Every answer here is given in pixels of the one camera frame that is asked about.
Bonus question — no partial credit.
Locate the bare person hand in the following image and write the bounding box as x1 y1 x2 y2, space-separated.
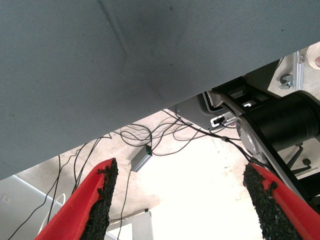
305 41 320 70

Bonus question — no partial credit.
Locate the white cable loop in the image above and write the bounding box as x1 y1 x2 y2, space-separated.
37 193 67 236

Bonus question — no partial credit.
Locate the tangled thin black cable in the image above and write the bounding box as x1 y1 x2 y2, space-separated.
119 113 208 157

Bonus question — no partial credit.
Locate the thin grey floor cable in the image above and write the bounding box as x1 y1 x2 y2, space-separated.
116 169 132 240

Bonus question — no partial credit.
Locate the metal bracket clamp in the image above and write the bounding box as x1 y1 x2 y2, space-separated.
278 50 306 91

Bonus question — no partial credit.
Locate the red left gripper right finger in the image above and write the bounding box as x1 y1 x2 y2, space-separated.
243 162 320 240

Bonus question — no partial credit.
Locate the grey metal bracket plate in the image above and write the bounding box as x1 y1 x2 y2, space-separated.
166 90 237 131

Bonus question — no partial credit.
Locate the thin black floor cable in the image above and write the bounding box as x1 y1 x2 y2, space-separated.
7 154 62 240
71 136 102 195

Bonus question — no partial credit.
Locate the grey power adapter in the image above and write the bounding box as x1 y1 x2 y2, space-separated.
130 144 154 173

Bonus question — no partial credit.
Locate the dark grey table cloth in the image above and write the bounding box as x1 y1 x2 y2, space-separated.
0 0 320 181

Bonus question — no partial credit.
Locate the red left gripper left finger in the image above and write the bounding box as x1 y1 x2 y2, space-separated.
34 157 119 240

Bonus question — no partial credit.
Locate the black office chair base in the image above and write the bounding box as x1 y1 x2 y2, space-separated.
284 142 314 174

